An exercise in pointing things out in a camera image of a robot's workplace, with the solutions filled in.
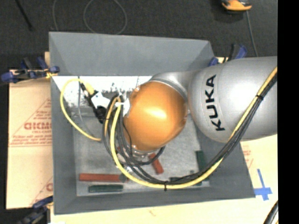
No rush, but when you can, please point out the long red-brown flat block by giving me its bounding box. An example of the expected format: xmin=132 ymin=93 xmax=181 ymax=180
xmin=78 ymin=173 xmax=128 ymax=182

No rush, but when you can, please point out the black cylinder on white bracket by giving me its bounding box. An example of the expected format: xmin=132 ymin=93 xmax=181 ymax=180
xmin=79 ymin=81 xmax=111 ymax=124

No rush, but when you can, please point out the brown cardboard board red print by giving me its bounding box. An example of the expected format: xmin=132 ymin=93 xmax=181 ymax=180
xmin=6 ymin=77 xmax=54 ymax=210

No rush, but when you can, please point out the grey metal bin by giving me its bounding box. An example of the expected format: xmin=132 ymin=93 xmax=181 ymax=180
xmin=48 ymin=31 xmax=256 ymax=215

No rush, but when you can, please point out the dark green flat block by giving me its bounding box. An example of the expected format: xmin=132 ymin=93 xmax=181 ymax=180
xmin=88 ymin=184 xmax=124 ymax=193
xmin=195 ymin=150 xmax=207 ymax=173

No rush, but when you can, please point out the short red-brown flat block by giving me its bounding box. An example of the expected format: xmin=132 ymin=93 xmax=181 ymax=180
xmin=149 ymin=153 xmax=165 ymax=175

